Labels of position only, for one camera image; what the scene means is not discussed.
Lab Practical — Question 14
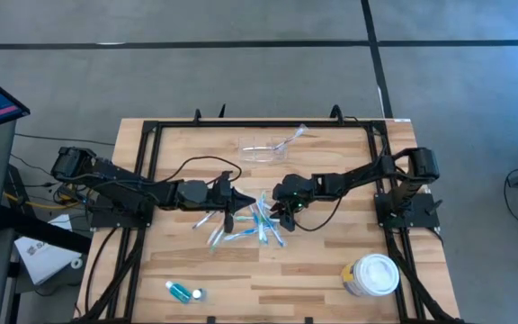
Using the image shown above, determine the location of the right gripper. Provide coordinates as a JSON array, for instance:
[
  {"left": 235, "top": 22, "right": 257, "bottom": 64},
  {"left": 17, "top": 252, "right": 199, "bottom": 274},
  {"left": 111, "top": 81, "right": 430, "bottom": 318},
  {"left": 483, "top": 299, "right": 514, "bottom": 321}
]
[{"left": 268, "top": 174, "right": 317, "bottom": 233}]

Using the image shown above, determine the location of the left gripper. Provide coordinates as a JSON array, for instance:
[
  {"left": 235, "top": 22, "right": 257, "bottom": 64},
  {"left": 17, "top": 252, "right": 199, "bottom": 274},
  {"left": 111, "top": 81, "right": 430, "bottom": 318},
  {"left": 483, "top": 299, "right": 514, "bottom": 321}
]
[{"left": 206, "top": 169, "right": 257, "bottom": 234}]

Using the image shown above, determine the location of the blue toothbrush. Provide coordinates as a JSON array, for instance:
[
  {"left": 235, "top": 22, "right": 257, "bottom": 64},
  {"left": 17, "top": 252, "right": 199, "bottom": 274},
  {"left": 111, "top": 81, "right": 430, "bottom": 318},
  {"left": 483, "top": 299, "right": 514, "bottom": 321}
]
[
  {"left": 222, "top": 226, "right": 260, "bottom": 243},
  {"left": 258, "top": 204, "right": 287, "bottom": 248},
  {"left": 247, "top": 202, "right": 263, "bottom": 229}
]

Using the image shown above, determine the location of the clear acrylic toothbrush holder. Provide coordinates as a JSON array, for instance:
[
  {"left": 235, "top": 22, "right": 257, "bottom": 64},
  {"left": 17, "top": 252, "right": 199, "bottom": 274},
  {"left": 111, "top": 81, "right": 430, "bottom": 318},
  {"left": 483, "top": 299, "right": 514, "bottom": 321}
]
[{"left": 238, "top": 136, "right": 291, "bottom": 164}]

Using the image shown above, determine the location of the blue mouthwash bottle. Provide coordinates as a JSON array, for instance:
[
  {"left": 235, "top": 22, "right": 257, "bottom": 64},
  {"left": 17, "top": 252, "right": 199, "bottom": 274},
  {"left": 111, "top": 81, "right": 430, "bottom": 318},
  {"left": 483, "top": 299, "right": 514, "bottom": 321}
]
[{"left": 165, "top": 279, "right": 193, "bottom": 305}]

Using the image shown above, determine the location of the yellow wipes canister white lid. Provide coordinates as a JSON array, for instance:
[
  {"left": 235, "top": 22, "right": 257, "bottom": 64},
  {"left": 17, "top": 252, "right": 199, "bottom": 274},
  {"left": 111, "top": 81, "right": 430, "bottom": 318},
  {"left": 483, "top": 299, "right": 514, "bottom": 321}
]
[{"left": 340, "top": 252, "right": 401, "bottom": 299}]

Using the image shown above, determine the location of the black table leg bar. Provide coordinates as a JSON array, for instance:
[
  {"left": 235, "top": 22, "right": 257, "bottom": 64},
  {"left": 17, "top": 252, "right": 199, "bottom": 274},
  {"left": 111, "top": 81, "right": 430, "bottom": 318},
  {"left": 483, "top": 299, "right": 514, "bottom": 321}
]
[{"left": 0, "top": 204, "right": 93, "bottom": 254}]

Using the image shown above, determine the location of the white printed box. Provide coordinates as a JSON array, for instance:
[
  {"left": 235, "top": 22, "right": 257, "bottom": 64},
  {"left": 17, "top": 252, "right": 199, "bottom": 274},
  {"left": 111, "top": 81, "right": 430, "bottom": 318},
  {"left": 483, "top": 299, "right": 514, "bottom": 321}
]
[{"left": 13, "top": 212, "right": 84, "bottom": 287}]

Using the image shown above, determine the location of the black looped cable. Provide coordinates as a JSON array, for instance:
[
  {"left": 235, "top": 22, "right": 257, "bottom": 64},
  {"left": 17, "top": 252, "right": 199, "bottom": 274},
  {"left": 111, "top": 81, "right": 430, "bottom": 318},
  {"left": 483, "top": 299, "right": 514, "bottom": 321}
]
[
  {"left": 292, "top": 195, "right": 346, "bottom": 233},
  {"left": 163, "top": 155, "right": 243, "bottom": 191}
]

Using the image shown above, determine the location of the black aluminium table frame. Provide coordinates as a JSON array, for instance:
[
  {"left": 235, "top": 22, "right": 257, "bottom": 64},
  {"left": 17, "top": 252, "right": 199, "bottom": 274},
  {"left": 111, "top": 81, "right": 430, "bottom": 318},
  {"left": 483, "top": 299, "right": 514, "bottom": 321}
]
[{"left": 72, "top": 117, "right": 467, "bottom": 324}]

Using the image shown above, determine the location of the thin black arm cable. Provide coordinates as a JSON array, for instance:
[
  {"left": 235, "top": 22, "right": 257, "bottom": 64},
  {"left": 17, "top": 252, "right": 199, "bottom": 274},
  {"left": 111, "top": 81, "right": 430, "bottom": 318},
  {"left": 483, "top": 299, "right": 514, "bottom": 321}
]
[{"left": 343, "top": 114, "right": 389, "bottom": 158}]

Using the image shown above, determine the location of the black cable bundle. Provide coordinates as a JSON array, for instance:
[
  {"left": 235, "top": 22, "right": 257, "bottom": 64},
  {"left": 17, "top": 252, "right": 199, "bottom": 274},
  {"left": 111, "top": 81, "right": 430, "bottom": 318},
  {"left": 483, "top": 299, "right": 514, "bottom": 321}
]
[
  {"left": 384, "top": 227, "right": 462, "bottom": 324},
  {"left": 76, "top": 226, "right": 147, "bottom": 323}
]

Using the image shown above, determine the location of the thin black floor cable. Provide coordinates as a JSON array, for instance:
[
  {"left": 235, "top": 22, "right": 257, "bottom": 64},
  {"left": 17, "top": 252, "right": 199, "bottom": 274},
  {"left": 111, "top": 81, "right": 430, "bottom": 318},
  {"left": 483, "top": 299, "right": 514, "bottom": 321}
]
[{"left": 13, "top": 132, "right": 117, "bottom": 148}]

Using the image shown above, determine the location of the yellow cable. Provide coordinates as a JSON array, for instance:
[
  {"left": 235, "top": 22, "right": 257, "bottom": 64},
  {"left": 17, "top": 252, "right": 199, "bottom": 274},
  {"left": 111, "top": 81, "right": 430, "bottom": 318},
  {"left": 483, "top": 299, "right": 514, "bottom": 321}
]
[{"left": 3, "top": 179, "right": 94, "bottom": 212}]

